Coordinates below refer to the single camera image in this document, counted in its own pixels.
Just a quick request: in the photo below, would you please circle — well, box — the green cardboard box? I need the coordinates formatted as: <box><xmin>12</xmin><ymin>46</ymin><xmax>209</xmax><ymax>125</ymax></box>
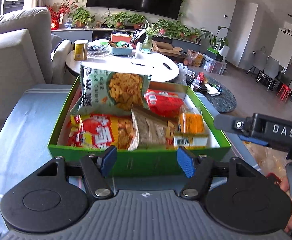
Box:
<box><xmin>48</xmin><ymin>79</ymin><xmax>231</xmax><ymax>177</ymax></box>

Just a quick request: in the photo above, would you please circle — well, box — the open cardboard box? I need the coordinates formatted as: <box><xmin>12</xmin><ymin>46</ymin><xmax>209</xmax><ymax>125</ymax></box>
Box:
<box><xmin>152</xmin><ymin>41</ymin><xmax>182</xmax><ymax>57</ymax></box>

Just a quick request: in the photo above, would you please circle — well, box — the clear storage bin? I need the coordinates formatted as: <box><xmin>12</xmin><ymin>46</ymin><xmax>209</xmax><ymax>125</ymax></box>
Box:
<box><xmin>203</xmin><ymin>54</ymin><xmax>226</xmax><ymax>75</ymax></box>

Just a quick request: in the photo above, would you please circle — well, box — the green chip snack bag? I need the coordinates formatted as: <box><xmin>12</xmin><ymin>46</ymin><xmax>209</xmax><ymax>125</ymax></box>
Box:
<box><xmin>70</xmin><ymin>64</ymin><xmax>151</xmax><ymax>116</ymax></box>

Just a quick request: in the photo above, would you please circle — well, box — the orange snack packet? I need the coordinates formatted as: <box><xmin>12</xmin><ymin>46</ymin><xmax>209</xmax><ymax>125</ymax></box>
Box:
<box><xmin>173</xmin><ymin>133</ymin><xmax>208</xmax><ymax>148</ymax></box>

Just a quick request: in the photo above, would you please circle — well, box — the white round table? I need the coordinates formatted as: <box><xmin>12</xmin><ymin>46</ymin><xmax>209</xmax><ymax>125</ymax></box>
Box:
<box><xmin>66</xmin><ymin>50</ymin><xmax>179</xmax><ymax>82</ymax></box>

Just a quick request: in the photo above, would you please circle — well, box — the red stool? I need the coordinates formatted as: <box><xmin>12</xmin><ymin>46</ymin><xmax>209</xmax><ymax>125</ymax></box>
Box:
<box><xmin>277</xmin><ymin>84</ymin><xmax>291</xmax><ymax>102</ymax></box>

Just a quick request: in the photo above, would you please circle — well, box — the glass vase with plant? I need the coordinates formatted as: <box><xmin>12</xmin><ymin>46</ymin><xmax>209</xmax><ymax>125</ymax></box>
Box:
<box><xmin>141</xmin><ymin>21</ymin><xmax>162</xmax><ymax>50</ymax></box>

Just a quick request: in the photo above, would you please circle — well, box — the right hand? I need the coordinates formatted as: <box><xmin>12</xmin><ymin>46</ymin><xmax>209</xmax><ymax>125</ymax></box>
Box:
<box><xmin>280</xmin><ymin>177</ymin><xmax>292</xmax><ymax>233</ymax></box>

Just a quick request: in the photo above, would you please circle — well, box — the brown snack packet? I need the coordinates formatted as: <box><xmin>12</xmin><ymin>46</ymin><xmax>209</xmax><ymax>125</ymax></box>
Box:
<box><xmin>128</xmin><ymin>106</ymin><xmax>177</xmax><ymax>151</ymax></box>

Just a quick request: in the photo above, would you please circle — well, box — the dark marble coffee table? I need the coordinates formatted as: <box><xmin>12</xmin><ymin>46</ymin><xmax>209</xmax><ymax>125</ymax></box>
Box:
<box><xmin>186</xmin><ymin>74</ymin><xmax>237</xmax><ymax>113</ymax></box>

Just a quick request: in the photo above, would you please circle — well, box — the blue plastic basket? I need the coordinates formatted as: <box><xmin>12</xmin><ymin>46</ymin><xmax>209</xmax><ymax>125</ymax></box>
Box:
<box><xmin>109</xmin><ymin>44</ymin><xmax>133</xmax><ymax>56</ymax></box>

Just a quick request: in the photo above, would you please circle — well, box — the red tomato chip bag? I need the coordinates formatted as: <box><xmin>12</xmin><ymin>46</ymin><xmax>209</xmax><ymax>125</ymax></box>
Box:
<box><xmin>67</xmin><ymin>113</ymin><xmax>136</xmax><ymax>150</ymax></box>

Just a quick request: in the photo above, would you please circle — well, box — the beige sofa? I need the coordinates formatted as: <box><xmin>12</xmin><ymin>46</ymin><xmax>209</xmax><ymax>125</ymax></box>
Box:
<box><xmin>0</xmin><ymin>7</ymin><xmax>72</xmax><ymax>131</ymax></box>

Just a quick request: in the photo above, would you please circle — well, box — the grey dining chair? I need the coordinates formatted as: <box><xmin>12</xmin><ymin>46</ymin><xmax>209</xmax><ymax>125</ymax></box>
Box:
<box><xmin>257</xmin><ymin>56</ymin><xmax>279</xmax><ymax>90</ymax></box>

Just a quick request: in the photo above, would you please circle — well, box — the yellow canister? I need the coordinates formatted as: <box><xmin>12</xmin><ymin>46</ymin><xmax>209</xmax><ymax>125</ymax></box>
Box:
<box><xmin>74</xmin><ymin>40</ymin><xmax>89</xmax><ymax>61</ymax></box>

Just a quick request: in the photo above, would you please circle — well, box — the red snack bag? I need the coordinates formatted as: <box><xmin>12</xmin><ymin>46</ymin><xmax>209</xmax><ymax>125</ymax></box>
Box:
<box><xmin>144</xmin><ymin>89</ymin><xmax>184</xmax><ymax>118</ymax></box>

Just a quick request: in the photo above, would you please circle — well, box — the orange packet in box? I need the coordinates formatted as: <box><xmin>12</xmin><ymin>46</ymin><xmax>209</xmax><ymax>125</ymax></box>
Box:
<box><xmin>178</xmin><ymin>107</ymin><xmax>205</xmax><ymax>134</ymax></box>

